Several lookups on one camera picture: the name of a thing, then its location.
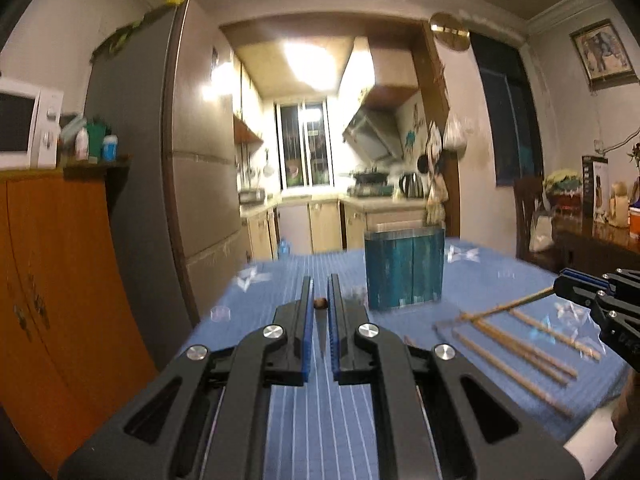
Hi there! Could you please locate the wooden chopstick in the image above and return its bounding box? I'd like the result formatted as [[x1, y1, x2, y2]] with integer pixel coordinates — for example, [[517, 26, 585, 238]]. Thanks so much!
[[510, 310, 602, 362], [472, 320, 572, 387], [470, 316, 580, 380], [452, 330, 573, 419], [459, 287, 553, 322]]

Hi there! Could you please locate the kitchen window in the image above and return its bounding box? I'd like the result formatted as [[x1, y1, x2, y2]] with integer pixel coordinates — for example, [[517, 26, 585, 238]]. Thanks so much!
[[274, 101, 334, 190]]

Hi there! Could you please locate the dark wooden sideboard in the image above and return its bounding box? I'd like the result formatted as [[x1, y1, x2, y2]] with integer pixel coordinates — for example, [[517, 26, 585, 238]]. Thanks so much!
[[552, 216, 640, 276]]

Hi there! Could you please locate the blue checked star tablecloth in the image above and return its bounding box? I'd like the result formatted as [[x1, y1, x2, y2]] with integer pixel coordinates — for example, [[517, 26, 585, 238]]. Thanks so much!
[[174, 238, 628, 479]]

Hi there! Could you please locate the dark wooden chair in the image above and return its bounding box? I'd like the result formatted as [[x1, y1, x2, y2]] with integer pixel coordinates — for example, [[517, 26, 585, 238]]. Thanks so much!
[[513, 176, 559, 272]]

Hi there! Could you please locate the orange wooden cabinet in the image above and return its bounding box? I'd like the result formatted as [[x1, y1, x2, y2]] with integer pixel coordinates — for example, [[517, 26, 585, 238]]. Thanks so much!
[[1, 170, 157, 477]]

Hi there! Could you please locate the teal slotted utensil holder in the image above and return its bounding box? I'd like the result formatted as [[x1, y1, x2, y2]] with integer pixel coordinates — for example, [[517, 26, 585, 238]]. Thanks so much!
[[364, 226, 445, 311]]

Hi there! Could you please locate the silver electric kettle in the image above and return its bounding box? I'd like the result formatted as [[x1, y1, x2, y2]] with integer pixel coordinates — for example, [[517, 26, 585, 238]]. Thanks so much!
[[398, 172, 425, 200]]

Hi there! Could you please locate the white hanging plastic bag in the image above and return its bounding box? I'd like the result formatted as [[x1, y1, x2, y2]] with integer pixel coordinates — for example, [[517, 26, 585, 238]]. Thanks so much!
[[442, 110, 468, 153]]

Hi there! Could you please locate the framed elephant picture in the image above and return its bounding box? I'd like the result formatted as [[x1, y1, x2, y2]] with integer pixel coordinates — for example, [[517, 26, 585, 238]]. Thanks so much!
[[570, 20, 639, 92]]

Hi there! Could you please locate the steel range hood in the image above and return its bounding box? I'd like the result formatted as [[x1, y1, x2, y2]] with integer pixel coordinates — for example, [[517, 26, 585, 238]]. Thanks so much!
[[343, 107, 404, 166]]

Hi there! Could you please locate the grey refrigerator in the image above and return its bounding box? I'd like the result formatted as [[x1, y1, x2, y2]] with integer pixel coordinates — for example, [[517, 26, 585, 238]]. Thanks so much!
[[85, 0, 246, 366]]

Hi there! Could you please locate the white microwave oven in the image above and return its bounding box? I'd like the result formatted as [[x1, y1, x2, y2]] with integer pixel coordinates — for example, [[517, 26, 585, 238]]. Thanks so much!
[[0, 77, 64, 170]]

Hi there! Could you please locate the round brass wall plate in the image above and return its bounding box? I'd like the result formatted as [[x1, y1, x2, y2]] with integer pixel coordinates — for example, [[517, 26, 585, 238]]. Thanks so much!
[[430, 12, 471, 52]]

